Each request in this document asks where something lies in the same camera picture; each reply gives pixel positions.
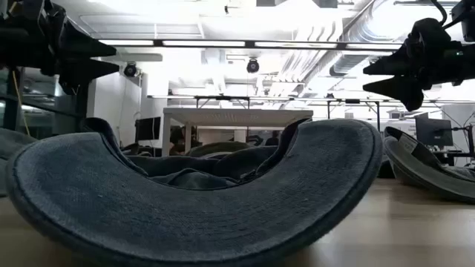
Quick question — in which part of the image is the black overhead rig frame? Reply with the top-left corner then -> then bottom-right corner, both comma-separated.
194,95 -> 381,131

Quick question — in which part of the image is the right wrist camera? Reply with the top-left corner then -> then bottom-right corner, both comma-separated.
406,17 -> 452,51

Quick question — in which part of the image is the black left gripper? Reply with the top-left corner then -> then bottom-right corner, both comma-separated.
0,0 -> 120,94

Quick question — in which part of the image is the yellow cable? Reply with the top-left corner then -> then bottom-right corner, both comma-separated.
10,70 -> 31,136

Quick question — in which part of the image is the grey-green cap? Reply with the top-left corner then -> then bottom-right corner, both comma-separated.
0,128 -> 38,197
383,125 -> 475,204

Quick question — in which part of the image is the white perforated metal shelf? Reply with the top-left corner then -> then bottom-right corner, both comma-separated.
162,107 -> 315,157

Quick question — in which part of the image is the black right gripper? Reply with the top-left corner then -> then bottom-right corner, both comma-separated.
362,0 -> 475,112

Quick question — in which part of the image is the long ceiling light bar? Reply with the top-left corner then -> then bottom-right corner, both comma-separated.
98,39 -> 404,52

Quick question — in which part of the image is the person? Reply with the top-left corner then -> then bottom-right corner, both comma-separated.
265,129 -> 281,146
168,125 -> 203,156

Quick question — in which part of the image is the blue denim cap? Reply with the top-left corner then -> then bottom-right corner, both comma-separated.
5,116 -> 384,267

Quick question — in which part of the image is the black computer monitor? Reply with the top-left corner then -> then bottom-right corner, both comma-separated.
414,113 -> 454,148
134,116 -> 163,142

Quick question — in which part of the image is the dark green cap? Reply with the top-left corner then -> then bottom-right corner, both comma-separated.
185,140 -> 257,159

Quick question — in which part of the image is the silver ventilation duct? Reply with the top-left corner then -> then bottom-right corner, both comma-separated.
278,0 -> 398,88

